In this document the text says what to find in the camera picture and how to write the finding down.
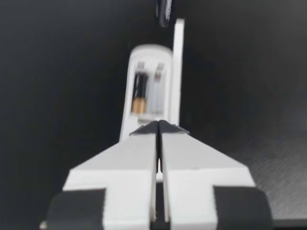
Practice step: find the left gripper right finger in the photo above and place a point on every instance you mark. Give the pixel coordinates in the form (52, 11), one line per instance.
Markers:
(196, 177)

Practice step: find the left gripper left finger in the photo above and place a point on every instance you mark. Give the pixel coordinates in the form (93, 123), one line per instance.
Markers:
(124, 177)

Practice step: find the black and gold battery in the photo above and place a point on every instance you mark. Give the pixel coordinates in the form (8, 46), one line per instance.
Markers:
(140, 93)
(163, 12)

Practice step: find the white remote control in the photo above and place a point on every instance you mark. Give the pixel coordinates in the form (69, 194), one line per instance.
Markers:
(171, 91)

